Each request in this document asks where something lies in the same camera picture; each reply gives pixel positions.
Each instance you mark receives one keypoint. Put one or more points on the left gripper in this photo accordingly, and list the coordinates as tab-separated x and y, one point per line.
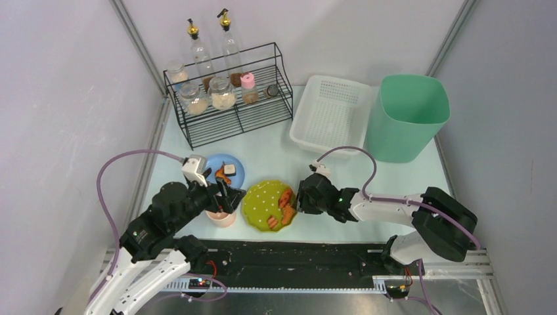
219	195

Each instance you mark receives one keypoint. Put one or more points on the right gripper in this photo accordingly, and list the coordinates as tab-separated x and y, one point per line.
307	196

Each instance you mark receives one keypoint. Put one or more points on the green dotted plate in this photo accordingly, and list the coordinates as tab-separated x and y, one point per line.
262	201

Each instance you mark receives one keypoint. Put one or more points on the glass jar beige powder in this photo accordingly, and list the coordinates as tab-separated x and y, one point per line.
193	99

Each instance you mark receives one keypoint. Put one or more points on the glass jar clamp lid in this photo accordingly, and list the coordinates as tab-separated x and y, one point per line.
222	93

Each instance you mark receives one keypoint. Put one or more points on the pink lid spice bottle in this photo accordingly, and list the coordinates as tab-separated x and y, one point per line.
250	93

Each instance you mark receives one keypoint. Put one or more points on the small black lid spice jar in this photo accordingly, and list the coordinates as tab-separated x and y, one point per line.
271	91

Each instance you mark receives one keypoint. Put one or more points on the oil bottle gold spout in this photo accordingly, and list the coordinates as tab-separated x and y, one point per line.
230	48
201	55

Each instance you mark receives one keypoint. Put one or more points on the blue label spice jar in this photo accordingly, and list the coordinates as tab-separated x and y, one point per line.
176	71

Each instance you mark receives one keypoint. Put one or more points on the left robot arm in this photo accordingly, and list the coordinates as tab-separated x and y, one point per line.
149	256

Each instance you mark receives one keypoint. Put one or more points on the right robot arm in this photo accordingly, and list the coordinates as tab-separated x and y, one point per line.
443	227

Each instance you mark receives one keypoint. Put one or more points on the orange food on blue plate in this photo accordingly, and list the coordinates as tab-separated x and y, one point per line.
220	174

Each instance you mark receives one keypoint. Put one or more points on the white black food cube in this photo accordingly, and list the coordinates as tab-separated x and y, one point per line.
229	170

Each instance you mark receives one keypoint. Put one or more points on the pink mug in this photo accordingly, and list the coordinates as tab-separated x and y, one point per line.
221	219

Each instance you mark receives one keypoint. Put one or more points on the blue plate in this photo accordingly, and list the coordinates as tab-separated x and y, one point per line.
214	162

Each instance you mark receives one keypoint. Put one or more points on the orange food on green plate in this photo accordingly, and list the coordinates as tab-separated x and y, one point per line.
284	204

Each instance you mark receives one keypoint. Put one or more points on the red food strip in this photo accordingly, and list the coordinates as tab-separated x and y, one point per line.
272	222

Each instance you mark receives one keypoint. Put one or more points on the white plastic basket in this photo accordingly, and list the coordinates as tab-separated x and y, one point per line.
332	112

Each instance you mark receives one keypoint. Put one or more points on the green trash bin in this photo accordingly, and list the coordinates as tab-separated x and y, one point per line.
409	111

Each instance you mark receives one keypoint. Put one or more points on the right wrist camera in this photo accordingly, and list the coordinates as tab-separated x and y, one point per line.
320	168

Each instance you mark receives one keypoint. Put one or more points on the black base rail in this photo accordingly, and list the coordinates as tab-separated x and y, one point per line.
293	265

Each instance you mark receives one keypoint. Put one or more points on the black wire rack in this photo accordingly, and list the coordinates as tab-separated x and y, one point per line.
266	63

